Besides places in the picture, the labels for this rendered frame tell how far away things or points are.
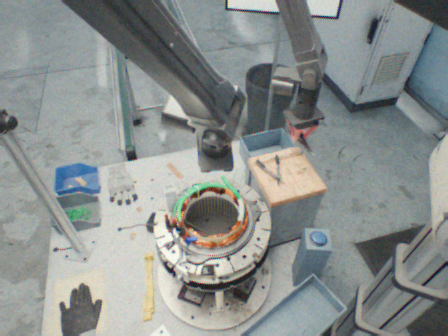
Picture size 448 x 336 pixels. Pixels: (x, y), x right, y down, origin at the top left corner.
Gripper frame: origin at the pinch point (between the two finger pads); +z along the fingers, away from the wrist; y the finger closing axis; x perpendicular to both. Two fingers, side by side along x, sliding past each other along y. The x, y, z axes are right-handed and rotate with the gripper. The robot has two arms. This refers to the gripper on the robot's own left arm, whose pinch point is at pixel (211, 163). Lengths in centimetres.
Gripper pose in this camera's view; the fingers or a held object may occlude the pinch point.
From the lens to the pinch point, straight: 72.4
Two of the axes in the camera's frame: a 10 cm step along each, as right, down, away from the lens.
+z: -1.3, 3.7, 9.2
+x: 9.9, -0.4, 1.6
